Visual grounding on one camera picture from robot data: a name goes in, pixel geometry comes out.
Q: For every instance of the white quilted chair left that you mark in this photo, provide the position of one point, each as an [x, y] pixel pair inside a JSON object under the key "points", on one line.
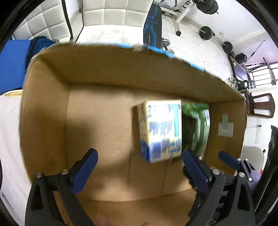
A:
{"points": [[49, 19]]}

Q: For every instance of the dark navy cloth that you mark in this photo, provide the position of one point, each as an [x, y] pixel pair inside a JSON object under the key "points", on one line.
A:
{"points": [[36, 45]]}

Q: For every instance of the open cardboard box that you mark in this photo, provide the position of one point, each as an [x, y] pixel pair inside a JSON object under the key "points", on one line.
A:
{"points": [[77, 97]]}

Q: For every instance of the grey table cloth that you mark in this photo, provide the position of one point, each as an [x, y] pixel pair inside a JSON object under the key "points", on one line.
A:
{"points": [[15, 184]]}

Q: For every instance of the person's hand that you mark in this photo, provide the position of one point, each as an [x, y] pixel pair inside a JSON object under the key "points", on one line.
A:
{"points": [[104, 221]]}

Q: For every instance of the black blue weight bench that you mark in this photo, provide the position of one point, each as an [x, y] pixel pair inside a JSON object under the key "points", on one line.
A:
{"points": [[152, 31]]}

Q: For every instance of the white quilted chair right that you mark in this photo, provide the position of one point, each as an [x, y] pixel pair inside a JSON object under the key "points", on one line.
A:
{"points": [[114, 21]]}

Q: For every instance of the brown wooden chair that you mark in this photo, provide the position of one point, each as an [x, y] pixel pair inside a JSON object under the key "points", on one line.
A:
{"points": [[252, 105]]}

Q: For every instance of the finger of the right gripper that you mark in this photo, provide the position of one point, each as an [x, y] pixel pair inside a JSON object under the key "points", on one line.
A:
{"points": [[243, 167]]}

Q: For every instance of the white weight rack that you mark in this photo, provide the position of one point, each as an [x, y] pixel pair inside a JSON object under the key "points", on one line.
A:
{"points": [[176, 13]]}

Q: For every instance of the grey plastic chair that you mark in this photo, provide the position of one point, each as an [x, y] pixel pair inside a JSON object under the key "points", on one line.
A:
{"points": [[254, 155]]}

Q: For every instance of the green snack bag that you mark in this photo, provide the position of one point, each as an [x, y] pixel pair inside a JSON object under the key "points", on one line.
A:
{"points": [[195, 127]]}

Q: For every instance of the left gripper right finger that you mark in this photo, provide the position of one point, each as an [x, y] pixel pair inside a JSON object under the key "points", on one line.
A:
{"points": [[220, 199]]}

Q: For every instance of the white quilted chair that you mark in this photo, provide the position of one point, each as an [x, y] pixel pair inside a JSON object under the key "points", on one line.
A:
{"points": [[49, 19], [114, 21]]}

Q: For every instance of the black barbell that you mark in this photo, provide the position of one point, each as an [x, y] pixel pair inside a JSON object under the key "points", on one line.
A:
{"points": [[206, 33]]}

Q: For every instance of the blue mat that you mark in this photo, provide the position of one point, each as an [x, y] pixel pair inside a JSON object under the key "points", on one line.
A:
{"points": [[13, 60]]}

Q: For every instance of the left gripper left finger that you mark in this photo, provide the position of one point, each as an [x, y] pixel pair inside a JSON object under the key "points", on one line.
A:
{"points": [[42, 208]]}

